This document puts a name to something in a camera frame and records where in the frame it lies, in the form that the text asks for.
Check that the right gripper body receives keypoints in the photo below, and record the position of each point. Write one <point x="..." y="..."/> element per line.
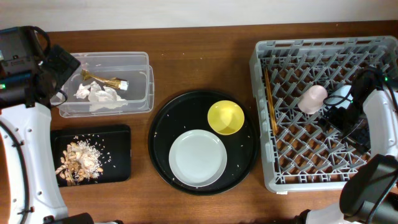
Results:
<point x="351" y="123"/>

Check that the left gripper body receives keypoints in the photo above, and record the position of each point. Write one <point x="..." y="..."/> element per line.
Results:
<point x="61" y="72"/>

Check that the blue cup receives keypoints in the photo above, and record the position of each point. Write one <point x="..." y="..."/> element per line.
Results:
<point x="341" y="92"/>

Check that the pink cup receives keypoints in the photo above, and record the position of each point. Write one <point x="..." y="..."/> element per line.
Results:
<point x="312" y="100"/>

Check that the white napkin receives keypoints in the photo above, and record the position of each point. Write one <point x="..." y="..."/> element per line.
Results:
<point x="99" y="98"/>

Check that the brown coffee sachet wrapper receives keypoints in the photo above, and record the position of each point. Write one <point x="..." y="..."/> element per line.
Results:
<point x="115" y="83"/>

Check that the wooden chopstick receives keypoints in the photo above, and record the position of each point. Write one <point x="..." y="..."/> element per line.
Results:
<point x="269" y="95"/>
<point x="274" y="128"/>

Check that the food scraps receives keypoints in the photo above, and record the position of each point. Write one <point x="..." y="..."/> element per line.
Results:
<point x="83" y="161"/>

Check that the yellow bowl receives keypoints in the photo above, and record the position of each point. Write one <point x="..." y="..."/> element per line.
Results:
<point x="225" y="117"/>

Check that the grey plate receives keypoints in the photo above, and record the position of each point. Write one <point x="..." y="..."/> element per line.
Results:
<point x="197" y="158"/>

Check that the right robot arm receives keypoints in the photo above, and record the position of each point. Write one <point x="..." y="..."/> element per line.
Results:
<point x="367" y="197"/>

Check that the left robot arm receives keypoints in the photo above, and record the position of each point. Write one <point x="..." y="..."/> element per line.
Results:
<point x="25" y="134"/>

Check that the grey dishwasher rack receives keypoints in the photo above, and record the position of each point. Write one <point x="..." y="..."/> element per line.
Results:
<point x="301" y="157"/>

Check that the clear plastic bin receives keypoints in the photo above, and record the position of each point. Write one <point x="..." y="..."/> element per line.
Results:
<point x="131" y="66"/>

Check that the black rectangular tray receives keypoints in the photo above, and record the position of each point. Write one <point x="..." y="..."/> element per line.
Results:
<point x="117" y="140"/>

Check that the round black serving tray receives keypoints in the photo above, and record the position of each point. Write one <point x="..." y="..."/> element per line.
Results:
<point x="187" y="112"/>

